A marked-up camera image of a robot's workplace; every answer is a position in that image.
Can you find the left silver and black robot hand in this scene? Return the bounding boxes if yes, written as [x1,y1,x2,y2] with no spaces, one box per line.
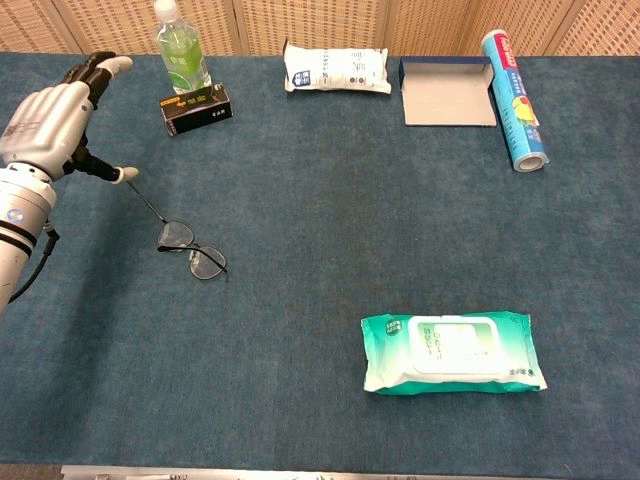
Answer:
[0,50,140,186]

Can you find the thin black metal-rimmed eyeglasses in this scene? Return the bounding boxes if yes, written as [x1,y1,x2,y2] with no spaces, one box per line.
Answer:
[127,180,230,281]

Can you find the clear bottle with green label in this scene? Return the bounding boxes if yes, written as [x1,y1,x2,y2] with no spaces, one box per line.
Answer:
[153,0,213,96]

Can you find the small black and orange box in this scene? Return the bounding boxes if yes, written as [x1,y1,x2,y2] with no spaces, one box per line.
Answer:
[159,82,235,138]

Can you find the wicker folding screen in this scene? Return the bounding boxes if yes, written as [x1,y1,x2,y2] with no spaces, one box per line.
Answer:
[0,0,640,57]

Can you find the blue-grey table cloth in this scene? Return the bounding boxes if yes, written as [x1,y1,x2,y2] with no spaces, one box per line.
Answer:
[0,51,640,471]

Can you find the white plastic tissue pack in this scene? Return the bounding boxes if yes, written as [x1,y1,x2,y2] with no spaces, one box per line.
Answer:
[283,37,392,95]

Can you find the open blue and grey cardboard box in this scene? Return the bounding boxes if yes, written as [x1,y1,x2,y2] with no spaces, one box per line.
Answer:
[398,55,499,128]

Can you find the green and white wet wipes pack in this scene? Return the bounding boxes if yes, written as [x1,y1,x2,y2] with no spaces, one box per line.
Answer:
[360,312,548,396]

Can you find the blue cling wrap roll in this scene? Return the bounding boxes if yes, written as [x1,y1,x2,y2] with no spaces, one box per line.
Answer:
[481,28,551,174]

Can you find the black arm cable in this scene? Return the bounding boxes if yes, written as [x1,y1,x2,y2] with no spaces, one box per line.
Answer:
[7,222,60,304]

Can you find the silver metal rail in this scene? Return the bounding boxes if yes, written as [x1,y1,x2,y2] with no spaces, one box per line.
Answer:
[59,464,640,480]

